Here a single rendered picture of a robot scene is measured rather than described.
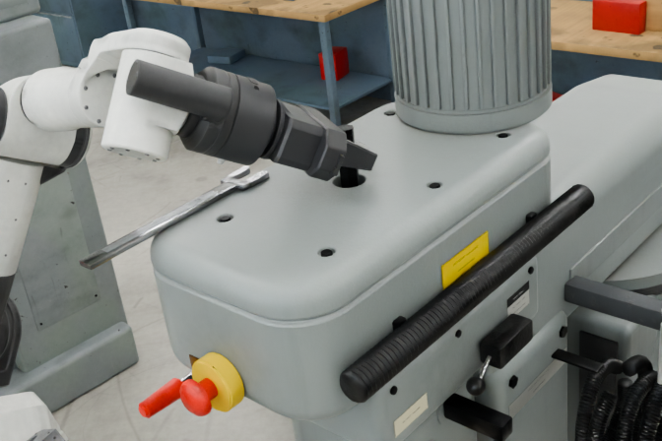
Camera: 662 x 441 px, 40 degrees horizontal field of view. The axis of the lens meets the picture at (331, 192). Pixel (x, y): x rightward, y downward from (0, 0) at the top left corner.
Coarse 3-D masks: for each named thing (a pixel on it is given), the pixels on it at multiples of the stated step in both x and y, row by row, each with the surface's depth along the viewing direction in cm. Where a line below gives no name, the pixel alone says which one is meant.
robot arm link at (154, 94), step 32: (128, 64) 87; (160, 64) 86; (128, 96) 86; (160, 96) 83; (192, 96) 84; (224, 96) 86; (128, 128) 85; (160, 128) 86; (192, 128) 89; (224, 128) 89; (160, 160) 90
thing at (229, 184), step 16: (240, 176) 105; (256, 176) 103; (208, 192) 101; (224, 192) 101; (176, 208) 98; (192, 208) 98; (160, 224) 95; (128, 240) 92; (144, 240) 93; (96, 256) 90; (112, 256) 91
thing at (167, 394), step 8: (184, 376) 103; (168, 384) 101; (176, 384) 101; (160, 392) 100; (168, 392) 100; (176, 392) 100; (144, 400) 99; (152, 400) 99; (160, 400) 99; (168, 400) 100; (176, 400) 101; (144, 408) 98; (152, 408) 98; (160, 408) 99; (144, 416) 99
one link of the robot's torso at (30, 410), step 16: (0, 400) 111; (16, 400) 112; (32, 400) 113; (0, 416) 108; (16, 416) 110; (32, 416) 111; (48, 416) 113; (0, 432) 107; (16, 432) 109; (32, 432) 110
